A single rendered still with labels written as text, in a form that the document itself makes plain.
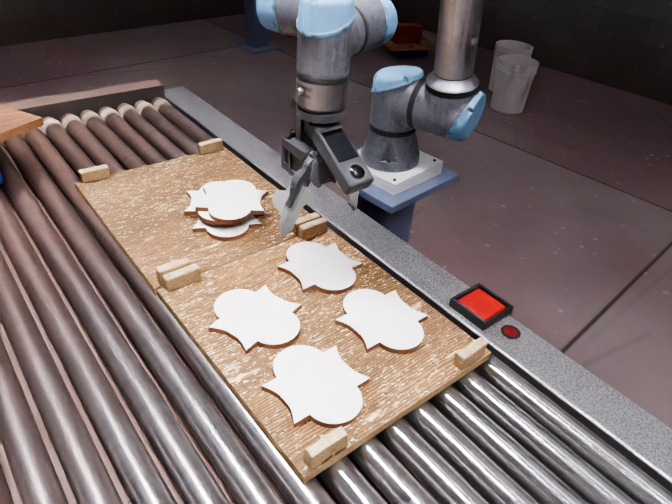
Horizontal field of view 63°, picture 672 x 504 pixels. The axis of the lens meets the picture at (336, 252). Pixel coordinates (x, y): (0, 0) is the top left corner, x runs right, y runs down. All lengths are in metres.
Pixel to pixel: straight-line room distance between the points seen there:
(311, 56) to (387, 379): 0.45
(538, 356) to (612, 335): 1.64
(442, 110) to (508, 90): 3.23
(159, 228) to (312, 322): 0.38
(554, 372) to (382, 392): 0.28
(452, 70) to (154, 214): 0.68
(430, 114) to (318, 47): 0.55
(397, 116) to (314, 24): 0.59
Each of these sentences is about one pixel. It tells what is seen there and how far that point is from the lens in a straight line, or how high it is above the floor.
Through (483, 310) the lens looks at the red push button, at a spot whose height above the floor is 0.93.
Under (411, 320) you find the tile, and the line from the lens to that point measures 0.87.
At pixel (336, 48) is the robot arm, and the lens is 0.77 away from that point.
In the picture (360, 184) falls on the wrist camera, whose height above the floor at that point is 1.15.
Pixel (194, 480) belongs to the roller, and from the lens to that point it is 0.72.
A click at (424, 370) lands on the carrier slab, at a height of 0.94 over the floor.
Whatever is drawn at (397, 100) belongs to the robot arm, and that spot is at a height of 1.08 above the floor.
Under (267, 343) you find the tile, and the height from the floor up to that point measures 0.95.
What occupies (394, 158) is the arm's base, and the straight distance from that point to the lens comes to 1.37.
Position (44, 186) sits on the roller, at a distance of 1.32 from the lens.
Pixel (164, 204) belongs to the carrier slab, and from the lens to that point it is 1.16.
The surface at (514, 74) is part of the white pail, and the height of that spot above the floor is 0.30.
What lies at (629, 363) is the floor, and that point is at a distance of 2.46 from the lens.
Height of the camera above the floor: 1.53
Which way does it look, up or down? 36 degrees down
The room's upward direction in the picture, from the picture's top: 5 degrees clockwise
